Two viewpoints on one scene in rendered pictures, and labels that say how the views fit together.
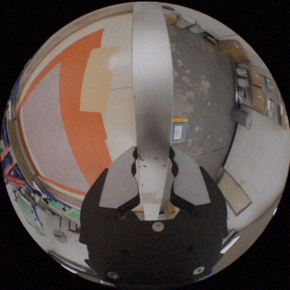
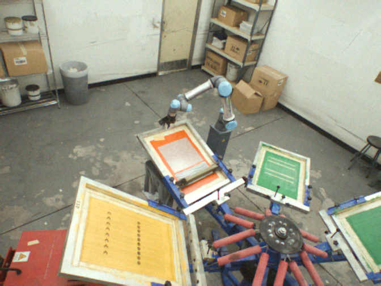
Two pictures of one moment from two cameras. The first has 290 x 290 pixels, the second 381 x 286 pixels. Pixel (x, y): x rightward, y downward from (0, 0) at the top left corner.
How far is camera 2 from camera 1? 2.56 m
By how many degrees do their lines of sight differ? 25
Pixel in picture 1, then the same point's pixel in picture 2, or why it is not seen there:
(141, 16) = (148, 133)
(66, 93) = (163, 143)
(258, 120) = (56, 47)
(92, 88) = (160, 138)
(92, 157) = (172, 137)
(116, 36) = (151, 138)
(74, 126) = (168, 140)
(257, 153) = (103, 27)
